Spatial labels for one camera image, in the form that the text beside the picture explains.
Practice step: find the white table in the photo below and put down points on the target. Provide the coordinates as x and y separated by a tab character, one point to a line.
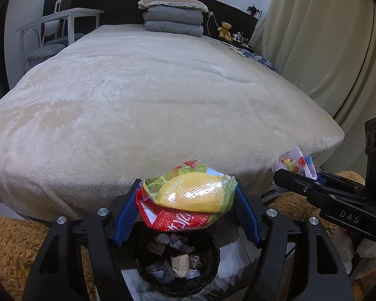
69	14

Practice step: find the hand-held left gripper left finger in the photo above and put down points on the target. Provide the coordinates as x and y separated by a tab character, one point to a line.
125	216

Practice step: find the black lined waste bin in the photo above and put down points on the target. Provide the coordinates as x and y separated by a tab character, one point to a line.
206	276

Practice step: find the cream curtain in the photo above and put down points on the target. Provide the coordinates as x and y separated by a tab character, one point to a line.
316	53

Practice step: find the colourful wrapper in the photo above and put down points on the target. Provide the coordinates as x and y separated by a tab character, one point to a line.
291	163

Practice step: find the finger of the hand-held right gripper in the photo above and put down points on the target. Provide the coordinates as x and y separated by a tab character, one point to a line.
341	180
297	185

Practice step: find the blue patterned cloth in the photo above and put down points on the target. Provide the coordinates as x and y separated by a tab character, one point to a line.
257	58

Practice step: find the bed with beige blanket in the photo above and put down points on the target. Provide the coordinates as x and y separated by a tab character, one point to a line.
144	100

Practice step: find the bedside small bottles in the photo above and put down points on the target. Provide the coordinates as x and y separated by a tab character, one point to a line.
242	39

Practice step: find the brown teddy bear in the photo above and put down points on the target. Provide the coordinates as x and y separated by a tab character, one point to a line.
225	29

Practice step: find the pile of discarded wrappers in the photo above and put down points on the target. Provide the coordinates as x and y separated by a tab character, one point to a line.
178	263

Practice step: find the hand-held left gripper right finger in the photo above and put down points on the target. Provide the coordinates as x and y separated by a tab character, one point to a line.
247	219

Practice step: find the chair with grey cushion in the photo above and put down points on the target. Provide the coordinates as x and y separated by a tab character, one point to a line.
45	51

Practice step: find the yellow green snack bag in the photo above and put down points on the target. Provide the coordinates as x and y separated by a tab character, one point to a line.
188	194

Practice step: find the beige frilled pillow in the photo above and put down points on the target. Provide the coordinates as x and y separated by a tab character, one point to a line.
172	1

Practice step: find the brown fluffy rug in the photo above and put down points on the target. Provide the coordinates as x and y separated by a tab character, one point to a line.
12	244

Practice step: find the black headboard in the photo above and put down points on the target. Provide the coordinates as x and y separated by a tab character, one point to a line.
119	9

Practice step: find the grey folded quilt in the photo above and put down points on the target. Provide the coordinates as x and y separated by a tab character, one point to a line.
175	14
175	29

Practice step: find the white chair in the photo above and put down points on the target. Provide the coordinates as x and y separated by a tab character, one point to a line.
64	0

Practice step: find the dark small ornament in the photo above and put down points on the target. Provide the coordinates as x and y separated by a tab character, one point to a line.
253	10

